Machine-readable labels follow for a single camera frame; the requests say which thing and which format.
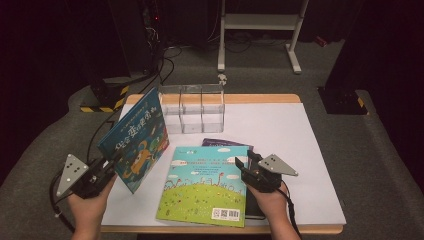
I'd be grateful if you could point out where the person's right hand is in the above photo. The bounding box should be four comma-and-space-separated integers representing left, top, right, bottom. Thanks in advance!
246, 182, 292, 219

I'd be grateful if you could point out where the white metal stand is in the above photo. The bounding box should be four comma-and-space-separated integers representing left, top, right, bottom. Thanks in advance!
216, 0, 310, 75

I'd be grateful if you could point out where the dark equipment tower with wires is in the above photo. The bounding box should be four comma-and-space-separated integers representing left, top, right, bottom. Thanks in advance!
141, 0, 167, 73

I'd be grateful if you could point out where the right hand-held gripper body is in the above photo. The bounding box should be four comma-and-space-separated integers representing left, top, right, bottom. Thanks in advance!
244, 153, 299, 194

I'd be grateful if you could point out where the dark blue picture book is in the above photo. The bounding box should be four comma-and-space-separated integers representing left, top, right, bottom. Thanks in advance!
96, 86, 171, 195

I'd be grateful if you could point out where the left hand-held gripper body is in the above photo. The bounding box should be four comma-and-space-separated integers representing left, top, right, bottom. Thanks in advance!
55, 153, 117, 200

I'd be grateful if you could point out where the black hardcover notebook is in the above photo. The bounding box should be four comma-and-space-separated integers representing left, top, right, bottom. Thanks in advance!
244, 190, 267, 221

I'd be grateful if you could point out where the purple paperback book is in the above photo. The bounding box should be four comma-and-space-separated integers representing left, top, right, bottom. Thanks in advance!
201, 137, 255, 152

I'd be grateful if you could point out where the right hand-held gripper cable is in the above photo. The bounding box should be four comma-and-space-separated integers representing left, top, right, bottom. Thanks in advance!
280, 180, 303, 240

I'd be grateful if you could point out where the black yellow-striped post base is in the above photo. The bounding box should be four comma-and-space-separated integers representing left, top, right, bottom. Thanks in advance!
317, 86, 370, 116
79, 77, 131, 114

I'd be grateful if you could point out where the person's left hand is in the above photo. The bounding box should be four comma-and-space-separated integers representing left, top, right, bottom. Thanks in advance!
67, 174, 118, 232

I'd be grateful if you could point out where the left hand-held gripper cable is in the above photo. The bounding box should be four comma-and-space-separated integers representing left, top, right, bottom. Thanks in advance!
49, 172, 77, 233

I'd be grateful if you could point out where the hand-held gripper cable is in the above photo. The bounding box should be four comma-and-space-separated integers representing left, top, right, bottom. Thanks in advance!
280, 180, 303, 240
49, 172, 77, 233

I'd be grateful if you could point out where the clear acrylic book rack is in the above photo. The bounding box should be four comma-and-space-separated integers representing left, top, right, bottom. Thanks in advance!
157, 83, 226, 135

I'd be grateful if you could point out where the green and sky-blue picture book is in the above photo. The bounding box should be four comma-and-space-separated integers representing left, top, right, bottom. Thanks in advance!
155, 145, 251, 229

